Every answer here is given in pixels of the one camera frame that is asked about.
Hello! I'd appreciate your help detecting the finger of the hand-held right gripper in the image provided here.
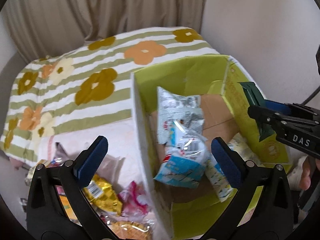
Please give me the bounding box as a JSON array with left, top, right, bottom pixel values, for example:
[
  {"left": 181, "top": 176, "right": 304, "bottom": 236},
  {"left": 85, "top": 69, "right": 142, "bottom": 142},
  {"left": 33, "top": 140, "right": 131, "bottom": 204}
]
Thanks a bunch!
[
  {"left": 264, "top": 99, "right": 320, "bottom": 121},
  {"left": 247, "top": 104, "right": 320, "bottom": 159}
]

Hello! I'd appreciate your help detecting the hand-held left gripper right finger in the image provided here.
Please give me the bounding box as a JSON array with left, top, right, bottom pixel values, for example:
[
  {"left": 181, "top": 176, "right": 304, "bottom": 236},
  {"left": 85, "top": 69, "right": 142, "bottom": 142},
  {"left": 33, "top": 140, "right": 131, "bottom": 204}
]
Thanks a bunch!
[{"left": 200, "top": 137, "right": 294, "bottom": 240}]

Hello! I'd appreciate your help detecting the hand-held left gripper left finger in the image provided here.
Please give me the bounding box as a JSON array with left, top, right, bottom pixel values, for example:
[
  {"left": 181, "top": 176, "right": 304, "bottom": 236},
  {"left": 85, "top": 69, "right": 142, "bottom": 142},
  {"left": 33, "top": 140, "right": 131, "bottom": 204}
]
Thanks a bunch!
[{"left": 26, "top": 135, "right": 118, "bottom": 240}]

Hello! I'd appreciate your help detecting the dark green snack packet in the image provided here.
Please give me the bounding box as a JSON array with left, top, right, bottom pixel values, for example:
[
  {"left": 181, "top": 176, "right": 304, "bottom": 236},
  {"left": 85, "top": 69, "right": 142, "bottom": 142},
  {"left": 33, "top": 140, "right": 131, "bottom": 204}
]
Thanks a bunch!
[{"left": 237, "top": 81, "right": 275, "bottom": 142}]

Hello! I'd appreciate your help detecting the pink white snack packet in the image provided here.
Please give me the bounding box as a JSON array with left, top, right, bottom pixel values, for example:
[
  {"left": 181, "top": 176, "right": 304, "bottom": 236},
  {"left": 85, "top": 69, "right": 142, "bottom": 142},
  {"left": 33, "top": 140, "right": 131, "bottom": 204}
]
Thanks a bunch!
[{"left": 117, "top": 180, "right": 150, "bottom": 215}]

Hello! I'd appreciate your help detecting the green cardboard box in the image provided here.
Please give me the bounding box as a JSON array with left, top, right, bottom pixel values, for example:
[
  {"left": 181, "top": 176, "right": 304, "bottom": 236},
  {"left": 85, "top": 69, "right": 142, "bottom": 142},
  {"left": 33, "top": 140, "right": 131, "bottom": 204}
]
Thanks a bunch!
[{"left": 130, "top": 54, "right": 294, "bottom": 240}]

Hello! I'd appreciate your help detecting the person's right hand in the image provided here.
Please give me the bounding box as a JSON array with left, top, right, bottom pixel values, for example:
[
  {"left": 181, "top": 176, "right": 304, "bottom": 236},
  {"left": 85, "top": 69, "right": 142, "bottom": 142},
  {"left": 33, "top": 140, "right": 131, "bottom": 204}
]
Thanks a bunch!
[{"left": 299, "top": 158, "right": 312, "bottom": 191}]

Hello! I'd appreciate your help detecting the pale yellow snack packet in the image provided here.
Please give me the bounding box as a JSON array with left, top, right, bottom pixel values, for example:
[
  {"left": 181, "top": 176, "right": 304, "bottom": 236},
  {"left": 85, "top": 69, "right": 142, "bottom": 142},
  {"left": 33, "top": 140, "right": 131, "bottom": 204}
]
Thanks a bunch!
[{"left": 226, "top": 132, "right": 265, "bottom": 168}]

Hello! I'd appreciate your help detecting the yellow white snack packet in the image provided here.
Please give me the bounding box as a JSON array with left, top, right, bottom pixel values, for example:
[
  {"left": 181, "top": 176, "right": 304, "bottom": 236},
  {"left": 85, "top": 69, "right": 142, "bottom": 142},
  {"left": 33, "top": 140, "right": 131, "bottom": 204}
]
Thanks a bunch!
[{"left": 205, "top": 152, "right": 234, "bottom": 203}]

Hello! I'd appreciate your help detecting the grey foil snack packet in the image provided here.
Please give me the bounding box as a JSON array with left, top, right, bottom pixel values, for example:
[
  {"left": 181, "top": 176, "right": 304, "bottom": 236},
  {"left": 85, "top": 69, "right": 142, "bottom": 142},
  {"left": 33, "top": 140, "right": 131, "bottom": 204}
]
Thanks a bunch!
[{"left": 54, "top": 142, "right": 75, "bottom": 162}]

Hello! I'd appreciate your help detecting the pale patterned bed sheet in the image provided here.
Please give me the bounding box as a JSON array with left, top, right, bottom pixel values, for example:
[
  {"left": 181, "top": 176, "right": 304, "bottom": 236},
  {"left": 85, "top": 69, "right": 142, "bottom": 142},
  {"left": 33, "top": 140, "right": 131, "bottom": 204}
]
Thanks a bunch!
[{"left": 37, "top": 117, "right": 160, "bottom": 240}]

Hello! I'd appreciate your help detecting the gold yellow snack packet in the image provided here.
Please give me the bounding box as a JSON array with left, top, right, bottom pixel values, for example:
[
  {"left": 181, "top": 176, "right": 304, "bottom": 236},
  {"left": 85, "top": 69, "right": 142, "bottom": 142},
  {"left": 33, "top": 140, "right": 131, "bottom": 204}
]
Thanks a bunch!
[{"left": 81, "top": 174, "right": 123, "bottom": 215}]

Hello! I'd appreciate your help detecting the blue white snack packet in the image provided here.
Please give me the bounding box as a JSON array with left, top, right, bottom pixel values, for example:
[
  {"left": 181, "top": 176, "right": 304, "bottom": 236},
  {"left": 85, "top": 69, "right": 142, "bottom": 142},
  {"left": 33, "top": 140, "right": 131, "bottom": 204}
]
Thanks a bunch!
[{"left": 153, "top": 119, "right": 213, "bottom": 189}]

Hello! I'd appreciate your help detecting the pink cloth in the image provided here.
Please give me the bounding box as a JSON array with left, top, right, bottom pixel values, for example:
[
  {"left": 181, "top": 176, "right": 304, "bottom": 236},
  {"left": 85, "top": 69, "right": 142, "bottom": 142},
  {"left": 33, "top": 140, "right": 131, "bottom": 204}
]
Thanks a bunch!
[{"left": 9, "top": 158, "right": 27, "bottom": 170}]

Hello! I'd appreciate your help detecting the silver blue snack packet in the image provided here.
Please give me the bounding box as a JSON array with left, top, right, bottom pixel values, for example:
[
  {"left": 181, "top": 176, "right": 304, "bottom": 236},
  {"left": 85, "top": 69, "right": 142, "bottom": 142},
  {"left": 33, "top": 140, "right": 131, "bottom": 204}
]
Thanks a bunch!
[{"left": 156, "top": 86, "right": 205, "bottom": 145}]

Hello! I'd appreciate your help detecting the orange snack packet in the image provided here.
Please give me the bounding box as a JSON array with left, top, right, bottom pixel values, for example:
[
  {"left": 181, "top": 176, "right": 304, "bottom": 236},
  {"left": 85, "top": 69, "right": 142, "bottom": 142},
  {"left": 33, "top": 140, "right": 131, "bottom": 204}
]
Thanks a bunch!
[{"left": 107, "top": 219, "right": 153, "bottom": 240}]

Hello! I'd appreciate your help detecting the green striped floral blanket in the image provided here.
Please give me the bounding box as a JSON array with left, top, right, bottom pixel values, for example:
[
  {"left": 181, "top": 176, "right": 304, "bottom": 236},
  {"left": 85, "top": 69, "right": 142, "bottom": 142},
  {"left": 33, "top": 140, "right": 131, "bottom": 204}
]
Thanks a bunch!
[{"left": 0, "top": 26, "right": 220, "bottom": 167}]

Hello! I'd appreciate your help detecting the beige curtain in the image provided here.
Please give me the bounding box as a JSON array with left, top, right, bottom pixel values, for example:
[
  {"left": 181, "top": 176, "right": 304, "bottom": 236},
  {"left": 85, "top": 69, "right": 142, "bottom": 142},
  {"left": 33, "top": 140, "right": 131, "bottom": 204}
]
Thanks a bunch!
[{"left": 0, "top": 0, "right": 207, "bottom": 63}]

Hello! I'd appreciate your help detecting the black cable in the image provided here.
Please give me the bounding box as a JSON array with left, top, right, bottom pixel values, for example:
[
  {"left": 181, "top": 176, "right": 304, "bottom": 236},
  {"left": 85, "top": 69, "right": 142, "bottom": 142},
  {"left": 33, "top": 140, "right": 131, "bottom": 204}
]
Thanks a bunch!
[{"left": 303, "top": 86, "right": 320, "bottom": 104}]

